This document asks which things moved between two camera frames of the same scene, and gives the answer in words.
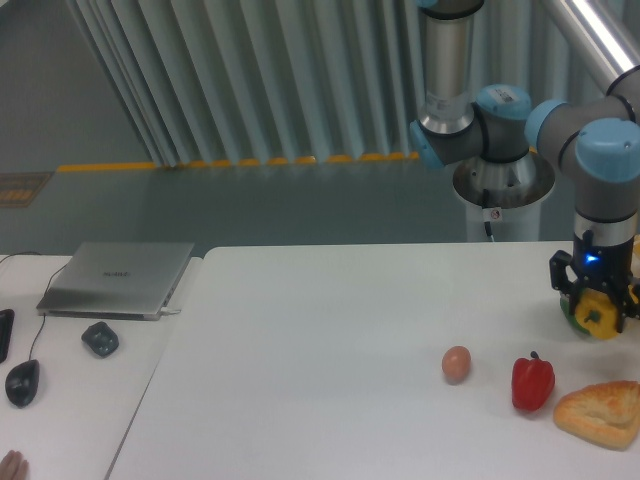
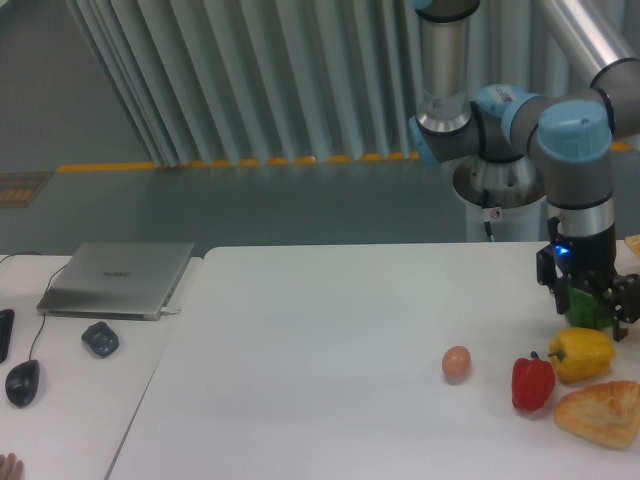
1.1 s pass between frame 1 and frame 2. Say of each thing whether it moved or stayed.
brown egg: stayed
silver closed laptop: stayed
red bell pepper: stayed
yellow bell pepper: moved
